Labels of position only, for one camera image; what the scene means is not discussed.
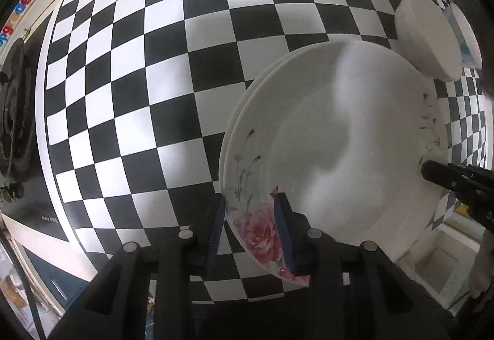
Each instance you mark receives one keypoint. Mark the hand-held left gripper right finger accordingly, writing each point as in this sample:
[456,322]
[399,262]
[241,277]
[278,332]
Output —
[281,238]

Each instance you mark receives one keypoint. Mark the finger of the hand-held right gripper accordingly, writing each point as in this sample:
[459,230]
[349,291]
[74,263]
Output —
[459,180]

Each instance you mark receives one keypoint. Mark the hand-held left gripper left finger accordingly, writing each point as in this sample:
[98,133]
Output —
[216,234]

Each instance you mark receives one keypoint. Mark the white plate with pink flower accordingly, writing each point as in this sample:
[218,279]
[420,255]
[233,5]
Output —
[328,139]

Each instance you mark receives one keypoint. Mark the white bowl with blue pattern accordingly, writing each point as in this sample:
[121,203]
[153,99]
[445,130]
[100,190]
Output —
[466,40]

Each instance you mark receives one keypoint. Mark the plain white plate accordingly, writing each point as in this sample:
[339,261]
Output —
[247,90]

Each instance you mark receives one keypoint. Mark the plain white bowl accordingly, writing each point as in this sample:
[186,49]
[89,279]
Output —
[424,31]

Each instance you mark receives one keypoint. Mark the person's right hand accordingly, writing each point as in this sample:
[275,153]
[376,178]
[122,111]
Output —
[483,263]

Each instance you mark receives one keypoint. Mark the black and white checkered mat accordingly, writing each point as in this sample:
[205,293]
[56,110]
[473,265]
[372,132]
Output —
[135,93]

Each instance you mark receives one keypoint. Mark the dark blue cabinet door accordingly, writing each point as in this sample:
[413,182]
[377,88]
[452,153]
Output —
[50,278]

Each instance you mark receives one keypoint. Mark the black gas stove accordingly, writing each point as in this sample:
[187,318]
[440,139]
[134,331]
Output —
[17,112]

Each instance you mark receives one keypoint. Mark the colourful letter sticker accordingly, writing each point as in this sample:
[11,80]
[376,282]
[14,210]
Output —
[17,18]

